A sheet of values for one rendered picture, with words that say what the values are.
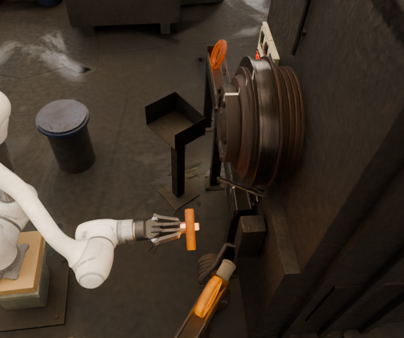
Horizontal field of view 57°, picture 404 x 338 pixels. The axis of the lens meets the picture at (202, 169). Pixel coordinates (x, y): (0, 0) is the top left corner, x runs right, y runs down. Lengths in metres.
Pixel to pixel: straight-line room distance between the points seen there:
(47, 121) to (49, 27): 1.85
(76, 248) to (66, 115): 1.33
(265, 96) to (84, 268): 0.78
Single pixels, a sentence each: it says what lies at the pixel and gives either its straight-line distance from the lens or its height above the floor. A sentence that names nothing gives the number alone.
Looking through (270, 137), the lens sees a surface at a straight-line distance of 1.18.
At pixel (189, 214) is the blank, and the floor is 0.90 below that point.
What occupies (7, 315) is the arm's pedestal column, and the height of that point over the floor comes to 0.02.
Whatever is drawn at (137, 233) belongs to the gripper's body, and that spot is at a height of 0.86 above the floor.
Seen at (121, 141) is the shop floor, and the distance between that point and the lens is 2.85.
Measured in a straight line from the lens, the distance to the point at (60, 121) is 2.46.
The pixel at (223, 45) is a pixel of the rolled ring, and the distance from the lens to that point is 2.45.
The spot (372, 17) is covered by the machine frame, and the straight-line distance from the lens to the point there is 0.91.
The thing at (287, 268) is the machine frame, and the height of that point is 0.87.
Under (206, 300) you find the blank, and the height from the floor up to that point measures 0.77.
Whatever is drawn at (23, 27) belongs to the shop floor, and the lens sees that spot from 4.26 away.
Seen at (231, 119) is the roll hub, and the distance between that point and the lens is 1.24.
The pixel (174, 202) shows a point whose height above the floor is 0.01.
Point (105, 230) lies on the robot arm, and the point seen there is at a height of 0.89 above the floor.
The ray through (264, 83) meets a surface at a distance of 1.21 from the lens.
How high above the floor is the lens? 2.08
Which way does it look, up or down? 52 degrees down
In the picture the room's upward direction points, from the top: 4 degrees clockwise
